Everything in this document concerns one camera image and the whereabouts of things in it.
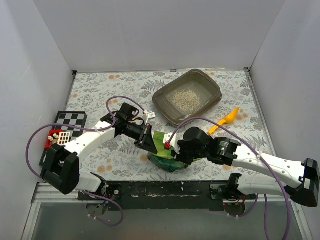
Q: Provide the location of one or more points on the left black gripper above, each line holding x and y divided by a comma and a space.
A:
144, 135

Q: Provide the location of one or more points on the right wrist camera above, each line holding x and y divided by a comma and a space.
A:
170, 141

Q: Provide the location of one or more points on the pile of litter grains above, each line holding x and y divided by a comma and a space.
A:
186, 100

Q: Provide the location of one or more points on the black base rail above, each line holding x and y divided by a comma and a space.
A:
173, 195

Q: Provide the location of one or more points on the grey litter box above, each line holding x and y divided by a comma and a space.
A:
204, 86

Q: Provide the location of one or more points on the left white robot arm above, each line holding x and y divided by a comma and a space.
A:
61, 167

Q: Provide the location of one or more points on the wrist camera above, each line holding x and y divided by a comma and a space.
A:
170, 141
147, 116

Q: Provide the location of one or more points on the green litter bag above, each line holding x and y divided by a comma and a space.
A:
163, 158

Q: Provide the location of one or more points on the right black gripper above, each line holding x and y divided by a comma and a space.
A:
180, 153

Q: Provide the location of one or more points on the red tray with pieces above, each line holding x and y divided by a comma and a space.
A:
57, 136

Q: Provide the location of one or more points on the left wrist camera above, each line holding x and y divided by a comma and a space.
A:
147, 116

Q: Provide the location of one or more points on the yellow plastic scoop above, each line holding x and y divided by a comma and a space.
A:
229, 119

